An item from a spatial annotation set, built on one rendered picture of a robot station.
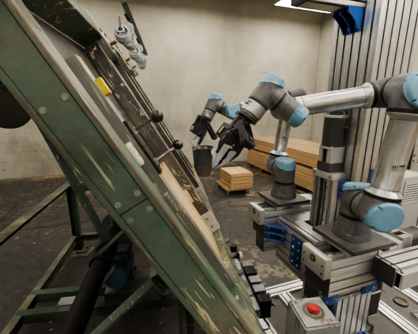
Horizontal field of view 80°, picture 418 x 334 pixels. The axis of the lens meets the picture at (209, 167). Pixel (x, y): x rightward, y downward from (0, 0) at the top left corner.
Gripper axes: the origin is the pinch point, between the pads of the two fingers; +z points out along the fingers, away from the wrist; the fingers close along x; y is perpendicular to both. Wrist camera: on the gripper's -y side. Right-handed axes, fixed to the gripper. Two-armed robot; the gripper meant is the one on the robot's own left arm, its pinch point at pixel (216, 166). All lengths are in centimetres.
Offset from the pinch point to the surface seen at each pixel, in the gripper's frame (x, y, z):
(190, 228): -6.4, -0.9, 23.2
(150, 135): 7.8, 48.1, 8.6
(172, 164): -8.0, 43.1, 14.6
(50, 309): -18, 85, 155
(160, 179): 11.7, 4.7, 14.3
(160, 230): 15.7, -19.7, 19.2
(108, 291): -42, 76, 123
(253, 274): -61, 6, 35
